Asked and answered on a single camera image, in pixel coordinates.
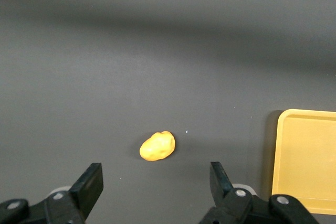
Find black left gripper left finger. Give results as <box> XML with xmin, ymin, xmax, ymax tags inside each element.
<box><xmin>0</xmin><ymin>163</ymin><xmax>104</xmax><ymax>224</ymax></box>

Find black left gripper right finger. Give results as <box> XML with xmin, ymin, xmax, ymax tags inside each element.
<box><xmin>198</xmin><ymin>162</ymin><xmax>320</xmax><ymax>224</ymax></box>

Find yellow toy potato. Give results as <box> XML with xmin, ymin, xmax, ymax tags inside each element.
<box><xmin>139</xmin><ymin>130</ymin><xmax>176</xmax><ymax>162</ymax></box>

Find yellow plastic tray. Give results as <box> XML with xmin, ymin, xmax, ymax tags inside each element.
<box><xmin>271</xmin><ymin>108</ymin><xmax>336</xmax><ymax>216</ymax></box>

